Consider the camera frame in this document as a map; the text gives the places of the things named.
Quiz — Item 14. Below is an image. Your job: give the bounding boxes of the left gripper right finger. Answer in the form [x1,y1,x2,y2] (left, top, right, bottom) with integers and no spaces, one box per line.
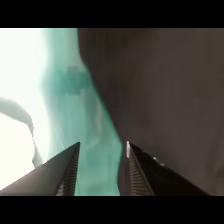
[126,140,210,197]

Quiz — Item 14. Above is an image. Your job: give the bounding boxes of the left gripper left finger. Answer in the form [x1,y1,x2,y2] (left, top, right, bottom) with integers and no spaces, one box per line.
[0,141,81,197]

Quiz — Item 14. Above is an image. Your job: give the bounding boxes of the dark grey garment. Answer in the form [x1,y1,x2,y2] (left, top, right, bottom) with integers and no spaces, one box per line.
[77,28,224,197]

